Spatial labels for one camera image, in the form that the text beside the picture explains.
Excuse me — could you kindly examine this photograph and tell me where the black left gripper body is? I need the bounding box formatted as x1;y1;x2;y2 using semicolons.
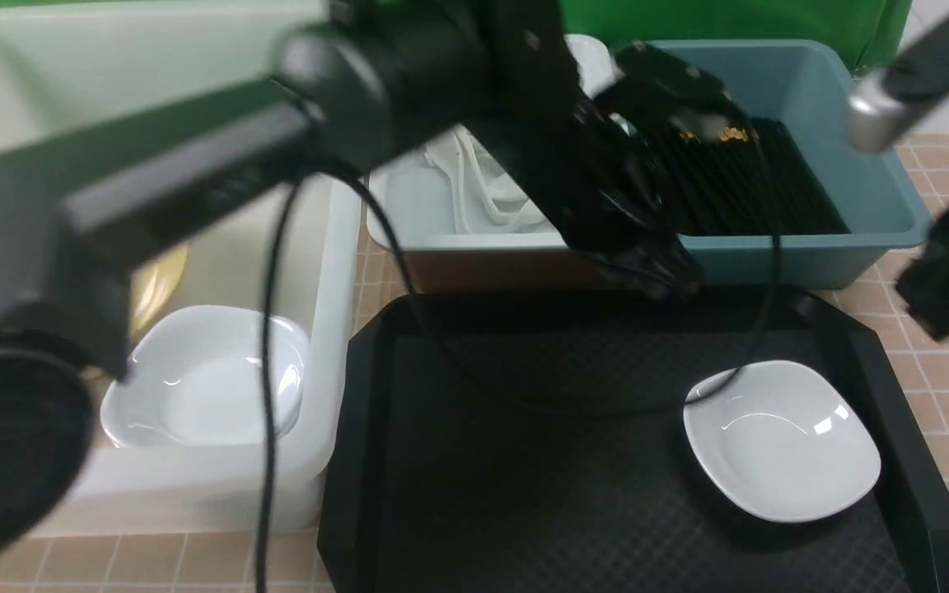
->
491;41;741;299

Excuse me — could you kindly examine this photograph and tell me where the yellow noodle bowl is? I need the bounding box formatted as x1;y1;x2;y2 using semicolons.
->
129;245;189;343

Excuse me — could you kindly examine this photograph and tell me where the pile of black chopsticks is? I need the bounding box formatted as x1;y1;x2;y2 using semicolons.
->
644;118;850;236

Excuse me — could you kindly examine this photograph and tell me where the black plastic serving tray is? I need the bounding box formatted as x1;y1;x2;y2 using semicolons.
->
319;287;949;592

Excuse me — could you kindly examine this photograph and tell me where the teal rectangular chopstick bin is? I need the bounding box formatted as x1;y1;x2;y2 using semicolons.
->
657;39;933;290

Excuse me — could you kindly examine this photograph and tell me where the white rectangular spoon bin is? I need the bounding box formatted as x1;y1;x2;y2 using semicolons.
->
366;34;632;253

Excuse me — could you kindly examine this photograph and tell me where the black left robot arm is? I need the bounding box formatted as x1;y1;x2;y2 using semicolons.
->
0;1;746;553

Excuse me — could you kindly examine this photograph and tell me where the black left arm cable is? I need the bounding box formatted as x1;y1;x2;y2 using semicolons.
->
254;107;783;593

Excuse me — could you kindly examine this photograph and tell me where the green cloth backdrop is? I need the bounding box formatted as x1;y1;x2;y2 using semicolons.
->
0;1;910;86

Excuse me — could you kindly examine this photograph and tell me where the white square dish in bin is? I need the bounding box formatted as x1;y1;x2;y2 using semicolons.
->
101;306;266;448

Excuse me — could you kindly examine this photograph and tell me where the white square dish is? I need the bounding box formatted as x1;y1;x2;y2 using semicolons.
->
101;306;266;448
683;360;882;523

